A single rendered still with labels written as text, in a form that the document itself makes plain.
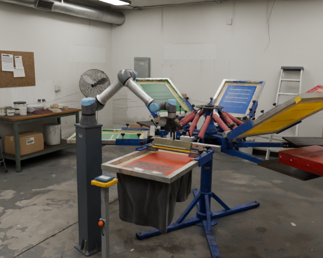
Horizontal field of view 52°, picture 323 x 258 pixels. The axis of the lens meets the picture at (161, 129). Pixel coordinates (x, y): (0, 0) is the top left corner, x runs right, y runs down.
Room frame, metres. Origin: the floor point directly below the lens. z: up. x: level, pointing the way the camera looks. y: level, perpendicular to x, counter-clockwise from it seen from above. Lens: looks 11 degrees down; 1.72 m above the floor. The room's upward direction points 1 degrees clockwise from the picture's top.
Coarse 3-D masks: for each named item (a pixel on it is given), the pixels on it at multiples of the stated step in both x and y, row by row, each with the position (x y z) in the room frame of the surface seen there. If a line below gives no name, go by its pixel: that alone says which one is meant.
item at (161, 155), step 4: (156, 152) 2.88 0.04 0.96; (160, 152) 2.88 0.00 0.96; (164, 152) 2.89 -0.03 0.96; (144, 156) 2.74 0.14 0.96; (148, 156) 2.74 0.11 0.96; (152, 156) 2.74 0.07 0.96; (156, 156) 2.74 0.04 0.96; (160, 156) 2.75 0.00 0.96; (164, 156) 2.75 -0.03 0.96; (168, 156) 2.75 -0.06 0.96; (136, 160) 2.61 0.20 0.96; (140, 160) 2.61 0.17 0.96; (128, 164) 2.49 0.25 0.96; (132, 164) 2.49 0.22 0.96; (136, 164) 2.49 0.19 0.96; (140, 164) 2.49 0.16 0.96; (144, 164) 2.49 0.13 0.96; (148, 164) 2.50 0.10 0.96; (152, 164) 2.50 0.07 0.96; (144, 168) 2.39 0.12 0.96
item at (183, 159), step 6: (174, 156) 2.75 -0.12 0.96; (180, 156) 2.76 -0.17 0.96; (186, 156) 2.76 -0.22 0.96; (180, 162) 2.57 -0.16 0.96; (186, 162) 2.57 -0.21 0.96; (150, 168) 2.39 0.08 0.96; (156, 168) 2.40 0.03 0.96; (162, 168) 2.40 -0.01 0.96; (168, 168) 2.40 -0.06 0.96; (174, 168) 2.40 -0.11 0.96; (168, 174) 2.27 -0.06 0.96
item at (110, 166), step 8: (136, 152) 2.74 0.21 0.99; (144, 152) 2.83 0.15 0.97; (112, 160) 2.47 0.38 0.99; (120, 160) 2.52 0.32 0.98; (104, 168) 2.35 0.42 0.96; (112, 168) 2.31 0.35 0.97; (120, 168) 2.28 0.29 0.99; (128, 168) 2.27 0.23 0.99; (184, 168) 2.30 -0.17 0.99; (192, 168) 2.41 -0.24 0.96; (136, 176) 2.21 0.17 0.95; (144, 176) 2.18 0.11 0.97; (152, 176) 2.15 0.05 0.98; (160, 176) 2.12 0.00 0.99; (168, 176) 2.12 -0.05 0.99; (176, 176) 2.17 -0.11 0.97
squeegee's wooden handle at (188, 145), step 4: (156, 140) 2.82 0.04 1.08; (160, 140) 2.80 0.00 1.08; (164, 140) 2.79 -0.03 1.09; (168, 140) 2.77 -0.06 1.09; (176, 140) 2.74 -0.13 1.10; (152, 144) 2.81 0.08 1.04; (164, 144) 2.76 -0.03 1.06; (168, 144) 2.74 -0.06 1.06; (172, 144) 2.73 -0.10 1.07; (176, 144) 2.71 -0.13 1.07; (180, 144) 2.70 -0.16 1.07; (184, 144) 2.69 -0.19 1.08; (188, 144) 2.67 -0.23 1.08; (188, 148) 2.65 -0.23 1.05
